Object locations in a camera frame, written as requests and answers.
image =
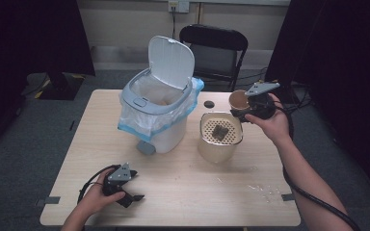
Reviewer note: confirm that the grey tape strip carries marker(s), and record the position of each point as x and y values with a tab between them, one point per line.
51	200
288	197

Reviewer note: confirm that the clear blue-edged trash bag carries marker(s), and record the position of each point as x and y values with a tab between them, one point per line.
141	123

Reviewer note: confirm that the dark wet tea leaves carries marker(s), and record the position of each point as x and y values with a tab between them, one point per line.
220	132

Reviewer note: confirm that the black folding chair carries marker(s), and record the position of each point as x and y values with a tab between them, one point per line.
216	59

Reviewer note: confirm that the white pedal trash can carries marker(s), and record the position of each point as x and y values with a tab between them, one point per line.
171	61

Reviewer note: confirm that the white wall socket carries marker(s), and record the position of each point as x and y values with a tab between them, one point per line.
179	5

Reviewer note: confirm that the beige strainer container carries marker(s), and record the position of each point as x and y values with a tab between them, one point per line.
218	150

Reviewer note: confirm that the black curtain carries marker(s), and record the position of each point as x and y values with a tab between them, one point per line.
343	64
29	41

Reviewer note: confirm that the person's left hand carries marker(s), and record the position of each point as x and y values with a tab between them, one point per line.
94	200

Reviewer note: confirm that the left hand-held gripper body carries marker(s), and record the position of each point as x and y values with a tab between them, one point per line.
120	174

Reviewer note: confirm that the person's right hand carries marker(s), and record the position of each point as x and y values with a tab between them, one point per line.
276	126

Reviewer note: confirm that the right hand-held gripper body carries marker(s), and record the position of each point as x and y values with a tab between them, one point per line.
263	106

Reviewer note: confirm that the brown paper cup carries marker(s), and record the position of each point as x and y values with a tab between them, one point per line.
238	100

